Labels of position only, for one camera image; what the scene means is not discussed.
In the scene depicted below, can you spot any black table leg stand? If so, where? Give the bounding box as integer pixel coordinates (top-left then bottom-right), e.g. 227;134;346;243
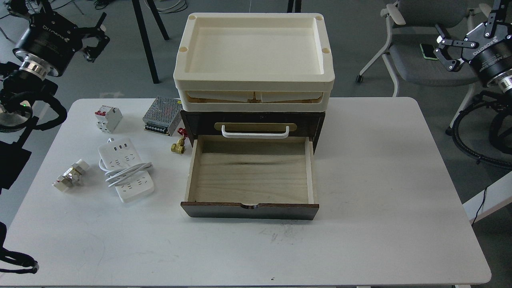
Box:
131;0;170;84

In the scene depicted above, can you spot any cream plastic tray top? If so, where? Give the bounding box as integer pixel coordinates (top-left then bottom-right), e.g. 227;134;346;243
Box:
174;13;335;112

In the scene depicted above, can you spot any green smartphone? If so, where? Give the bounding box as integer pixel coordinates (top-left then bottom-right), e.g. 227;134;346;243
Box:
419;43;438;60

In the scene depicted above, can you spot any metal mesh power supply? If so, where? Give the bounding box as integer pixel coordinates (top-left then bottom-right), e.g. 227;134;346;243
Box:
142;97;182;136

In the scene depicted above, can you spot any white metal pipe fitting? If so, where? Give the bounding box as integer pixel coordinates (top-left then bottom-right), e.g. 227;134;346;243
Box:
52;159;90;192

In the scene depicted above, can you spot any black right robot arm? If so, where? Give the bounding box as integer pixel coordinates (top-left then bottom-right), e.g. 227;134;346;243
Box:
434;0;512;168

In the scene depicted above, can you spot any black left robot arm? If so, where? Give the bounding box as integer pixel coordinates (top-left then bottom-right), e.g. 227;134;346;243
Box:
1;9;110;132

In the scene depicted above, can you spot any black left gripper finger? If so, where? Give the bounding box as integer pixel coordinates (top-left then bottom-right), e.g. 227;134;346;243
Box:
74;12;108;41
82;31;110;62

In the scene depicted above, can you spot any brass valve red handle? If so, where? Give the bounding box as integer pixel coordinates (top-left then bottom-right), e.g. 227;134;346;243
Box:
170;128;188;154

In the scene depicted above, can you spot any open wooden drawer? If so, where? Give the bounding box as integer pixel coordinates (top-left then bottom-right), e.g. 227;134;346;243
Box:
181;135;319;220

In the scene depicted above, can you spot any white power strip with cable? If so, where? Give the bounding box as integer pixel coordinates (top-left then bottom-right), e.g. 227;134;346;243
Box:
98;138;155;203

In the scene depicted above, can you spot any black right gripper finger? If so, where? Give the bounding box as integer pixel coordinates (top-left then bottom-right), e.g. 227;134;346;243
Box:
434;24;478;72
482;0;505;39

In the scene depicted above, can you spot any dark wooden cabinet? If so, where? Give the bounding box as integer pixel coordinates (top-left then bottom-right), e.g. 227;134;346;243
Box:
181;110;326;156

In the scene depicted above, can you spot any grey office chair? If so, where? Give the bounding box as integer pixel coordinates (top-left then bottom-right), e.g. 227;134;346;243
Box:
356;0;491;111

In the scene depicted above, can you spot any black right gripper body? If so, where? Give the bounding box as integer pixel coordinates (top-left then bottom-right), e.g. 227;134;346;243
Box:
462;22;512;87

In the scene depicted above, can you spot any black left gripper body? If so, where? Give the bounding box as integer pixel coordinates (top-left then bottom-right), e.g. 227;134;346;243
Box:
13;12;79;77

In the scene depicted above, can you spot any white drawer handle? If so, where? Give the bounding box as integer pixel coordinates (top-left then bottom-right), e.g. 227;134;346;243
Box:
221;125;290;139

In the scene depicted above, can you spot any white red circuit breaker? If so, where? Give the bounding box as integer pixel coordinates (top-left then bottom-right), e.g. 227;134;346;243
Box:
95;105;123;134

